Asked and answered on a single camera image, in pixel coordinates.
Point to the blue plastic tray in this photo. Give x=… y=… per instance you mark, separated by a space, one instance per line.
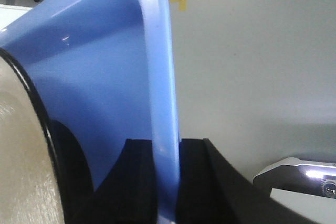
x=104 y=68

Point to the beige plate black rim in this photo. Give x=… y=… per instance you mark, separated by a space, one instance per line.
x=45 y=177

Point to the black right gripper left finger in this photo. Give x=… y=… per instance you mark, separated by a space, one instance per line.
x=126 y=195

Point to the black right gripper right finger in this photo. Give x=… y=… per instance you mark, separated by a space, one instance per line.
x=212 y=191

